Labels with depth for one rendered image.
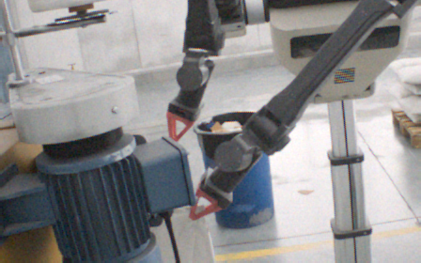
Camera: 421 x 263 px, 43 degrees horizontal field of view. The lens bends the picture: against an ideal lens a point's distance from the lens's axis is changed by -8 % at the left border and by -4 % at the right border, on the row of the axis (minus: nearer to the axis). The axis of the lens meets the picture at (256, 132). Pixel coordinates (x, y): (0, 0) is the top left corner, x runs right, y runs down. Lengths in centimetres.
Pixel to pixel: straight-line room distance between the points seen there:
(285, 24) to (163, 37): 784
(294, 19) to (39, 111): 86
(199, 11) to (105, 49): 832
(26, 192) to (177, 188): 22
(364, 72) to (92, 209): 101
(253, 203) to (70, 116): 280
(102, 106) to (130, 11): 857
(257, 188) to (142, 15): 617
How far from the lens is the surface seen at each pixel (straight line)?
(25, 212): 82
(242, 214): 348
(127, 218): 79
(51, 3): 86
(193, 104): 123
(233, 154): 103
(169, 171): 80
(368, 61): 155
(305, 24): 141
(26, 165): 93
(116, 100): 73
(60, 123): 71
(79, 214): 77
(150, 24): 923
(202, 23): 116
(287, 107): 106
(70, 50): 961
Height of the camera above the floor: 153
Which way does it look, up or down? 16 degrees down
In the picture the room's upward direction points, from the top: 8 degrees counter-clockwise
